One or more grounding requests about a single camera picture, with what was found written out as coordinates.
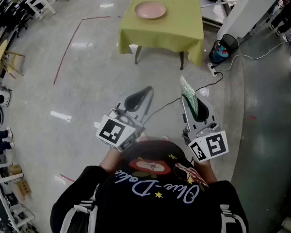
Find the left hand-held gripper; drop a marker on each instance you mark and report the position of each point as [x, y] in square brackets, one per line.
[116, 132]

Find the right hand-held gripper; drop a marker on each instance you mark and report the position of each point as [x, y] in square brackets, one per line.
[208, 145]

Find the green scrubbing sponge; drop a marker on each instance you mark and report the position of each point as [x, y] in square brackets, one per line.
[188, 91]

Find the large pink plate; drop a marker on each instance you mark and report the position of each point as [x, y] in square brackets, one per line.
[150, 10]

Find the person's left forearm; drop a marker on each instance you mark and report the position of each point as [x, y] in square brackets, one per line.
[110, 160]

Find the person's right forearm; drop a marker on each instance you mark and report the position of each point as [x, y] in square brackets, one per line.
[206, 171]

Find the person's red checkered trousers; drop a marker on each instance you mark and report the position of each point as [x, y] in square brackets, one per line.
[141, 137]

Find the wooden table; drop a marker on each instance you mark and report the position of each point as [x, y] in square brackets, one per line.
[137, 54]

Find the white power strip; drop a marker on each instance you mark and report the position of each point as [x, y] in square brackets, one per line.
[212, 69]

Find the blue plastic trash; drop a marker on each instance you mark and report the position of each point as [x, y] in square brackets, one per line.
[220, 51]

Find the green tablecloth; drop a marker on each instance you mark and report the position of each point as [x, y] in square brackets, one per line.
[165, 30]

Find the black mesh waste bin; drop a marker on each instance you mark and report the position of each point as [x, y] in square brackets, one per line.
[229, 41]

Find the red floor tape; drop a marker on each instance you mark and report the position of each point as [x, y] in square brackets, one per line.
[68, 47]

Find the person's black printed shirt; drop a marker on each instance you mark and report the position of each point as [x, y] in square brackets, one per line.
[160, 203]

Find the white metal shelf rack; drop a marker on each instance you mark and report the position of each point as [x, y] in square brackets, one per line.
[215, 8]

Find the white round appliance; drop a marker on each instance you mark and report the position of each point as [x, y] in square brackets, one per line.
[1, 97]

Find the cardboard box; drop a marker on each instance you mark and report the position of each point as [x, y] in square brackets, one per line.
[14, 169]
[23, 189]

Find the black office chair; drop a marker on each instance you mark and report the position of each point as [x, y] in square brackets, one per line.
[13, 18]

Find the white storage shelf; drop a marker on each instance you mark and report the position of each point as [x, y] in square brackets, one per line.
[4, 203]

